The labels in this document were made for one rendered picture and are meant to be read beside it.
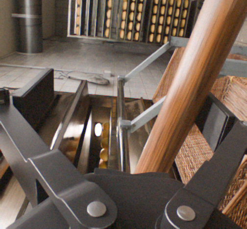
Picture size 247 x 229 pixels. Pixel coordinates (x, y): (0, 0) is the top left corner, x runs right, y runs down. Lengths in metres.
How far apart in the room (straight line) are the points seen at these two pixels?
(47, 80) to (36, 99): 0.03
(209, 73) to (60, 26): 5.21
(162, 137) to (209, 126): 0.04
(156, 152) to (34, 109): 0.11
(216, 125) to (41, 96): 0.13
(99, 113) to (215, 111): 1.72
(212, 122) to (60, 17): 5.21
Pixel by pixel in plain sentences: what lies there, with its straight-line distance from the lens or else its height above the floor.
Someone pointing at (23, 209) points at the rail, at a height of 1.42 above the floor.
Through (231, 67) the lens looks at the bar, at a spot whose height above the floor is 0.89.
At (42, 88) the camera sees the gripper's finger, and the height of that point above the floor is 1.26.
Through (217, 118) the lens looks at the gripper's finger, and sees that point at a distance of 0.16.
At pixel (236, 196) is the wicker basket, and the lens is 0.77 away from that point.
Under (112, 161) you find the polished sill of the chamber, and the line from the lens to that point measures 1.11.
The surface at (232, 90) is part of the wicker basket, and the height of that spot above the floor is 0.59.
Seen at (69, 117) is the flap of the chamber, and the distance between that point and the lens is 1.16.
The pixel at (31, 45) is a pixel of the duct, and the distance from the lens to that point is 3.32.
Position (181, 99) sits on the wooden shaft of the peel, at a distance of 0.17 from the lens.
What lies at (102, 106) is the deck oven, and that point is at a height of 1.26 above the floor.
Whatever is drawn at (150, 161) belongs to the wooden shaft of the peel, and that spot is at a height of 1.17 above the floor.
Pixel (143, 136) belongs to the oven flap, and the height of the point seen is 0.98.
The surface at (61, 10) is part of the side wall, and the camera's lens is 5.31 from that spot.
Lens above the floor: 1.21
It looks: 4 degrees down
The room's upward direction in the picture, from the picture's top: 85 degrees counter-clockwise
